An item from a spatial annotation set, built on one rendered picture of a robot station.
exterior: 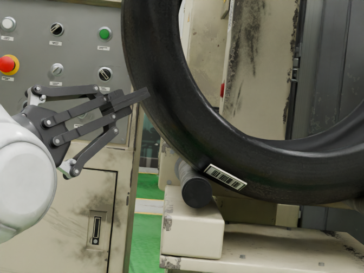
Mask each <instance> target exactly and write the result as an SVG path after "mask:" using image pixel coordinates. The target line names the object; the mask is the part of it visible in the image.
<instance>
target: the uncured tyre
mask: <svg viewBox="0 0 364 273"><path fill-rule="evenodd" d="M182 1H183V0H122V1H121V20H120V21H121V40H122V48H123V55H124V58H125V64H126V68H127V71H128V75H129V78H130V81H131V84H132V86H133V89H134V91H136V90H139V89H141V88H144V87H147V89H148V92H149V94H150V97H148V98H146V99H144V100H142V101H139V103H140V105H141V107H142V108H143V110H144V112H145V114H146V116H147V117H148V119H149V121H150V122H151V124H152V125H153V127H154V128H155V130H156V131H157V132H158V133H159V135H160V136H161V137H162V138H163V140H164V141H165V142H166V143H167V144H168V145H169V146H170V148H171V149H172V150H173V151H174V152H175V153H176V154H177V155H178V156H180V157H181V158H182V159H183V161H185V162H186V163H187V164H189V165H190V166H191V167H192V168H194V169H195V170H196V171H198V172H199V173H201V174H202V175H204V176H205V177H207V178H208V179H210V180H212V181H214V182H215V183H217V184H219V185H221V186H223V187H225V188H227V189H229V190H231V191H233V192H236V193H239V194H242V195H244V196H247V197H250V198H254V199H258V200H262V201H265V202H271V203H277V204H286V205H321V204H329V203H335V202H341V201H344V200H348V199H353V198H356V197H359V196H362V195H364V98H363V99H362V101H361V102H360V103H359V104H358V105H357V107H356V108H355V109H354V110H353V111H352V112H350V113H349V114H348V115H347V116H346V117H345V118H343V119H342V120H341V121H339V122H338V123H336V124H335V125H333V126H331V127H329V128H327V129H326V130H323V131H321V132H319V133H316V134H314V135H310V136H307V137H304V138H299V139H291V140H269V139H261V138H257V137H254V136H250V135H247V134H245V133H243V132H242V131H240V130H239V129H237V128H236V127H235V126H233V125H232V124H230V123H229V122H228V121H227V120H225V119H224V118H223V117H222V116H221V115H220V114H219V113H218V112H217V111H216V110H215V109H214V108H213V107H212V105H211V104H210V103H209V102H208V100H207V99H206V97H205V96H204V95H203V93H202V92H201V90H200V89H199V87H198V86H197V84H196V82H195V80H194V78H193V76H192V74H191V72H190V69H189V67H188V65H187V62H186V59H185V55H184V52H183V48H182V44H181V39H180V31H179V10H180V7H181V3H182ZM210 164H212V165H214V166H216V167H218V168H219V169H221V170H223V171H225V172H227V173H229V174H231V175H232V176H234V177H236V178H238V179H240V180H242V181H244V182H245V183H247V185H246V186H244V187H243V188H242V189H241V190H239V191H238V190H236V189H234V188H232V187H231V186H229V185H227V184H225V183H223V182H221V181H219V180H217V179H216V178H214V177H212V176H210V175H208V174H206V173H204V171H205V170H206V169H207V167H208V166H209V165H210Z"/></svg>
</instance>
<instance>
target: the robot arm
mask: <svg viewBox="0 0 364 273"><path fill-rule="evenodd" d="M25 96H26V97H27V98H28V102H27V106H26V107H25V108H23V109H22V110H21V112H20V113H19V114H16V115H14V116H10V115H9V114H8V113H7V112H6V110H5V109H4V108H3V107H2V105H1V104H0V244H1V243H4V242H6V241H8V240H10V239H12V238H13V237H14V236H15V235H18V234H20V233H21V232H23V231H25V230H26V229H29V228H30V227H32V226H34V225H36V224H37V223H38V222H39V221H40V220H41V219H42V218H43V217H44V216H45V215H46V213H47V212H48V210H49V208H50V207H51V205H52V202H53V200H54V197H55V193H56V189H57V172H56V169H58V170H59V171H60V172H62V173H63V178H64V179H65V180H69V179H71V178H75V177H77V176H79V175H80V173H81V171H82V169H83V167H84V165H85V163H86V162H87V161H88V160H90V159H91V158H92V157H93V156H94V155H96V154H97V152H98V151H100V150H101V149H102V148H103V147H104V146H106V145H107V144H108V143H109V142H110V141H111V140H112V139H113V138H114V137H116V136H117V135H118V134H119V129H118V128H117V127H116V121H117V120H119V119H121V118H124V117H126V116H128V115H130V114H131V113H132V110H131V107H130V105H133V104H135V103H137V102H139V101H142V100H144V99H146V98H148V97H150V94H149V92H148V89H147V87H144V88H141V89H139V90H136V91H134V92H132V93H129V94H127V95H124V93H123V90H122V89H118V90H115V91H113V92H110V93H107V94H102V93H101V92H100V88H99V86H98V85H96V84H89V85H81V86H68V87H55V88H49V87H45V86H42V85H39V84H35V85H34V86H32V87H30V88H29V89H27V90H26V91H25ZM81 98H89V99H90V101H88V102H85V103H83V104H81V105H78V106H76V107H73V108H71V109H68V110H65V111H63V112H60V113H57V112H55V111H53V110H49V109H46V108H43V107H40V106H38V105H40V104H42V103H44V102H47V101H59V100H70V99H81ZM97 108H99V109H100V111H101V114H102V116H103V117H101V118H98V119H96V120H94V121H91V122H89V123H87V124H85V125H82V126H80V127H78V128H75V129H72V130H71V131H68V129H67V128H66V125H65V122H66V121H68V120H71V119H73V118H75V117H77V116H80V115H82V114H84V113H87V112H90V111H92V110H94V109H97ZM101 127H103V132H102V133H101V134H100V135H98V136H97V137H96V138H95V139H94V140H93V141H92V142H90V143H89V144H88V145H87V146H86V147H85V148H84V149H82V150H81V151H80V152H79V153H78V154H77V155H76V156H74V157H73V158H70V159H68V160H66V161H63V160H64V158H65V156H66V153H67V151H68V149H69V146H70V144H71V141H72V140H74V139H76V138H78V137H81V136H83V135H85V134H87V133H90V132H92V131H94V130H96V129H99V128H101Z"/></svg>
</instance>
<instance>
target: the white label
mask: <svg viewBox="0 0 364 273"><path fill-rule="evenodd" d="M204 173H206V174H208V175H210V176H212V177H214V178H216V179H217V180H219V181H221V182H223V183H225V184H227V185H229V186H231V187H232V188H234V189H236V190H238V191H239V190H241V189H242V188H243V187H244V186H246V185H247V183H245V182H244V181H242V180H240V179H238V178H236V177H234V176H232V175H231V174H229V173H227V172H225V171H223V170H221V169H219V168H218V167H216V166H214V165H212V164H210V165H209V166H208V167H207V169H206V170H205V171H204Z"/></svg>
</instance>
